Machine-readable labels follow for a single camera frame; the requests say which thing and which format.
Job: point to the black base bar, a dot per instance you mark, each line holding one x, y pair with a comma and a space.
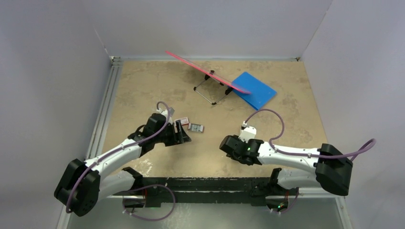
255, 191

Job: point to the red white staple box sleeve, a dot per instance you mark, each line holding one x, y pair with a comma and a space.
181, 121

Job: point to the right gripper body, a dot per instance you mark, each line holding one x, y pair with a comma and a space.
238, 159

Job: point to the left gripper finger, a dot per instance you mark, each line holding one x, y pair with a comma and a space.
182, 138
180, 130

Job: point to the staple box tray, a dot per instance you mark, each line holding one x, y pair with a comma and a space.
195, 128

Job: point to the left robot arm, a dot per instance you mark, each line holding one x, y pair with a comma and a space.
83, 183

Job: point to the blue folder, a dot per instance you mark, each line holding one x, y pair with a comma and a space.
253, 91

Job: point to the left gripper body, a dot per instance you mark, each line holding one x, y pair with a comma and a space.
168, 137

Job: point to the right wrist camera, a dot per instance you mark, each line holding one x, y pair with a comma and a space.
247, 132

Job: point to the black wire stand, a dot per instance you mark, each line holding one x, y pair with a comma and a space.
211, 89

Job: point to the pink board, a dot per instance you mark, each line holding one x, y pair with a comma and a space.
205, 72

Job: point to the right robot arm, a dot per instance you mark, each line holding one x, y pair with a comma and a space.
324, 167

